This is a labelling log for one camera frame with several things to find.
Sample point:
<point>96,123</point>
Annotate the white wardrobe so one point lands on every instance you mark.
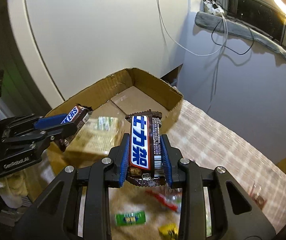
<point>95,30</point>

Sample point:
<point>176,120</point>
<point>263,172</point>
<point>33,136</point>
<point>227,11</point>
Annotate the window frame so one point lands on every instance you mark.
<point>253,5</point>

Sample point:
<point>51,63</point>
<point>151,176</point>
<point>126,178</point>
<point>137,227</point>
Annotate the red snack wrapper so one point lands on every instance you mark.
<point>161,200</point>

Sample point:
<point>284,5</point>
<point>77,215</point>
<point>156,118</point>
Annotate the white power strip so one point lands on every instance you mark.
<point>211,6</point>

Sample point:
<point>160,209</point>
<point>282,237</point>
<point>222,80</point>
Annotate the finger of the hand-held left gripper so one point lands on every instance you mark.
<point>58,131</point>
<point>50,121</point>

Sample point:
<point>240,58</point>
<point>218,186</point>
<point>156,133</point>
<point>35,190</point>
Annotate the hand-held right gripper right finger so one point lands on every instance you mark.
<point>166,160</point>

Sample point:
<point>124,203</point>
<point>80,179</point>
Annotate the green candy packet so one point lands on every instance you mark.
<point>130,218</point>

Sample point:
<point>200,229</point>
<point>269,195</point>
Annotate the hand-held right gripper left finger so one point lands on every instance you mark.
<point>124,160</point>

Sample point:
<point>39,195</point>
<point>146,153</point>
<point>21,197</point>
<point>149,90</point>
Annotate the yellow candy packet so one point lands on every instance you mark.
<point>168,230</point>

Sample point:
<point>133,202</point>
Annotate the clear candy wrapper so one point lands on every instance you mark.
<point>258,195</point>

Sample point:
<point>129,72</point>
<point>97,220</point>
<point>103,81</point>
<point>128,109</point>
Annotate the checked tablecloth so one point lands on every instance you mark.
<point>208,142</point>

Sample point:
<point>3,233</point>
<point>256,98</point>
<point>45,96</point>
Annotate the pale green snack packet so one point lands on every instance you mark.
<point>95,135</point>

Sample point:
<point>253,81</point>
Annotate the cardboard box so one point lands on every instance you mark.
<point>153,87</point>

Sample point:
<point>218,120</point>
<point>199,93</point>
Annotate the brown chocolate bar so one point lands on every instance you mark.
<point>79,117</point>
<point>140,142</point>

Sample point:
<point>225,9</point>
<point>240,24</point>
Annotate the grey cloth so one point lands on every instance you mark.
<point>233,26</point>

